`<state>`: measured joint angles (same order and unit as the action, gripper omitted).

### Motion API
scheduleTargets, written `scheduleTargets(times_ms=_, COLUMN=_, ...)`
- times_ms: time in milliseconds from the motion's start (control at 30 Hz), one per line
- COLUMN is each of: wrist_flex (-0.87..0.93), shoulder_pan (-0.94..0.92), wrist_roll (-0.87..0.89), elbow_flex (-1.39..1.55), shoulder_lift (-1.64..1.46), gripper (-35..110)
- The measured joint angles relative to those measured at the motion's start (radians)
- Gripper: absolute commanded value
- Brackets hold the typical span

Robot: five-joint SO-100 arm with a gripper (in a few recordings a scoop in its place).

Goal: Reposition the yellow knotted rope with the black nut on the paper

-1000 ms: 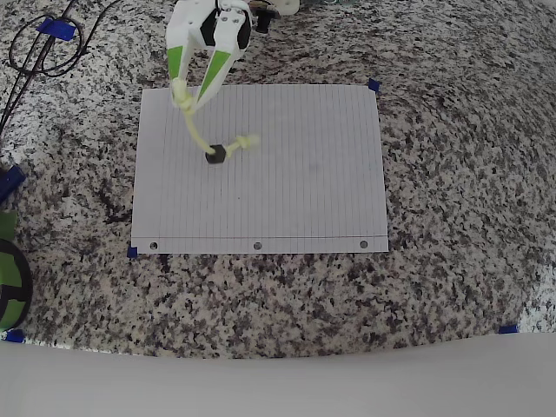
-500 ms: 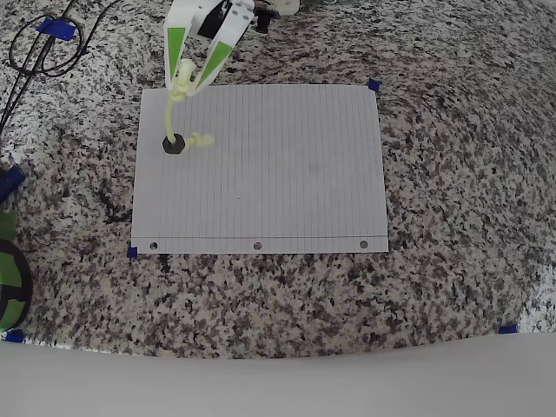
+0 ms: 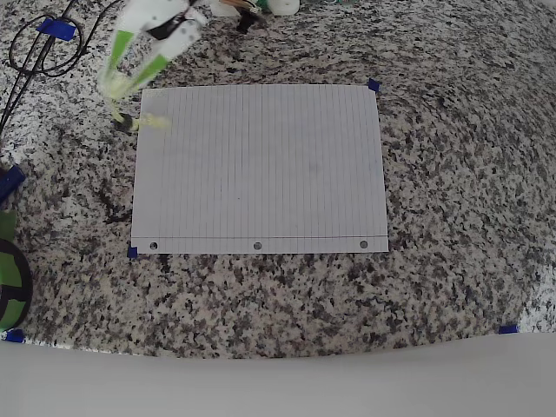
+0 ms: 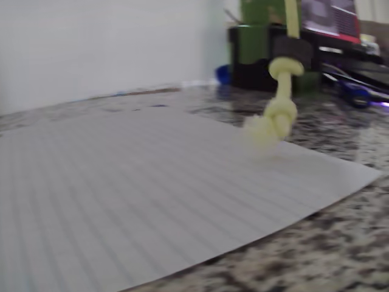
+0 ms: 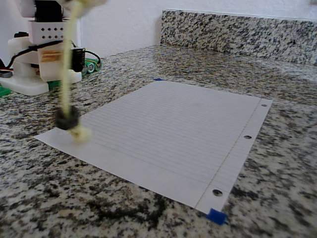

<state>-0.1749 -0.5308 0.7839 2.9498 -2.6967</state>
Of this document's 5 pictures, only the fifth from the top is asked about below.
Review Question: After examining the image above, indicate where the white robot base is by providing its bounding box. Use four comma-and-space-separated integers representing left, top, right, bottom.
0, 37, 83, 96

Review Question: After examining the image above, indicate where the black braided cable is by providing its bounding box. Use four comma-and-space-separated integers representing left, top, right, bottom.
6, 39, 102, 70

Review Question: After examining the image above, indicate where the green electronic component cluster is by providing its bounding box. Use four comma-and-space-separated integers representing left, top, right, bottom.
83, 58, 103, 75

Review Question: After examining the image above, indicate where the yellow knotted rope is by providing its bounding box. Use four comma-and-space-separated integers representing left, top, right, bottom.
59, 0, 92, 143

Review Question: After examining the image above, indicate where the black ring bead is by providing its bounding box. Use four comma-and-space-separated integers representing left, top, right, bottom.
54, 107, 80, 130

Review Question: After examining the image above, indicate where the black motor controller board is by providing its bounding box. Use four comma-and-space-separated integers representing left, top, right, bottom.
70, 47, 86, 72

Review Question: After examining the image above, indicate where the lined paper sheet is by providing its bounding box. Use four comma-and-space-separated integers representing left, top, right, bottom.
34, 81, 273, 214

